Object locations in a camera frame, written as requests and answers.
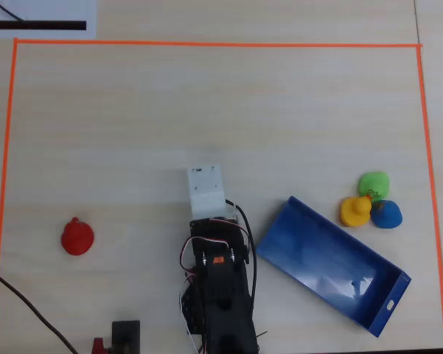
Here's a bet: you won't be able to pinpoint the orange tape strip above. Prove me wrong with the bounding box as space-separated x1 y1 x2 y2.
13 38 424 49
0 38 19 354
416 44 443 350

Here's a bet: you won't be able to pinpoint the red toy fruit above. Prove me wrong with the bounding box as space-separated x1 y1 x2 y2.
60 216 96 257

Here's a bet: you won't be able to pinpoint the yellow rubber duck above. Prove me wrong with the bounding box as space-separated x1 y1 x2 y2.
340 195 372 227

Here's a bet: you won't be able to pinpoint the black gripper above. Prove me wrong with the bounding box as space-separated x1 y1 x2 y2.
189 217 250 244

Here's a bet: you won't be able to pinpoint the black table clamp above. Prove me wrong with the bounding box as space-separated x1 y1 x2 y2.
111 320 142 354

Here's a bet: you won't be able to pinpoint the blue rubber duck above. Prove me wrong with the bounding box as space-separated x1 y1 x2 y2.
370 200 403 230

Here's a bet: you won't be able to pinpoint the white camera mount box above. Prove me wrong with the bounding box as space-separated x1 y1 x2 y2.
186 163 226 222

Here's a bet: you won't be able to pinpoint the black flat strip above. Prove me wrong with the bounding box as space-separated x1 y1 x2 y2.
0 21 87 31

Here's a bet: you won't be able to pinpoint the thin black cable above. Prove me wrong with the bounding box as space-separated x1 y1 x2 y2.
0 0 25 22

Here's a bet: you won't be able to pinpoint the green rubber duck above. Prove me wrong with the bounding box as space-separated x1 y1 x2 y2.
357 171 391 202

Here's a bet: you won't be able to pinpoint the red clamp handle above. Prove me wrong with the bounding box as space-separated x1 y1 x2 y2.
91 336 114 354

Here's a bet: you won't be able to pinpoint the dark cable on table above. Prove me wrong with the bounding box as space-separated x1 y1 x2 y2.
0 264 80 354

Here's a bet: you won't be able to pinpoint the black camera cable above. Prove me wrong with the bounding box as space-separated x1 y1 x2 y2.
224 198 261 354

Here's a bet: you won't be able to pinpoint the blue plastic box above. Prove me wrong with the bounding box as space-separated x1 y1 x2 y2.
256 195 413 339

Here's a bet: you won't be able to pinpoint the red white servo wires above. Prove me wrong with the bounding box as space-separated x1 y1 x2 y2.
178 218 251 354

